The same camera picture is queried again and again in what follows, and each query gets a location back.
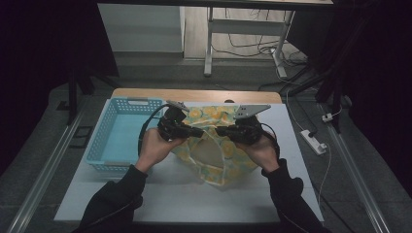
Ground metal rail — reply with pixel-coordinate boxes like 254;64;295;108
6;96;89;233
319;103;392;233

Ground black floor cables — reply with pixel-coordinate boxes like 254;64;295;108
211;9;309;60

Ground white power strip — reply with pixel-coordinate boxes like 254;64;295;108
299;129;327;156

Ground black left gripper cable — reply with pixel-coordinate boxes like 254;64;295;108
137;103;170;157

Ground blue plastic basket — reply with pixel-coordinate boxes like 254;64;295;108
85;96;165;173

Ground person's right hand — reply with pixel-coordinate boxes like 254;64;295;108
234;135;281;174

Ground black floor plate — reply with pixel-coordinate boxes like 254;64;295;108
69;125;94;150

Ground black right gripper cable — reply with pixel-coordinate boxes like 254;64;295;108
258;122;282;160

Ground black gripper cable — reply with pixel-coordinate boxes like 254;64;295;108
137;103;170;157
258;122;282;160

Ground black stand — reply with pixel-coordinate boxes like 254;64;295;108
65;62;95;126
285;48;353;134

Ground orange print tote bag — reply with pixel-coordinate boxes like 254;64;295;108
170;104;260;188

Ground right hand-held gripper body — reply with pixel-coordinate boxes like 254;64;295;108
230;103;272;146

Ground person's left hand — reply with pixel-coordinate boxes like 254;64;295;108
134;127;188;175

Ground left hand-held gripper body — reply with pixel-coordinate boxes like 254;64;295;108
156;99;196;142

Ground white desk frame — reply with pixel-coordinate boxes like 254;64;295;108
203;6;296;79

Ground white power cable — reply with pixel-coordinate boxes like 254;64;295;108
315;143;333;208

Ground white cabinet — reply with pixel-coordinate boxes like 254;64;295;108
97;3;186;53

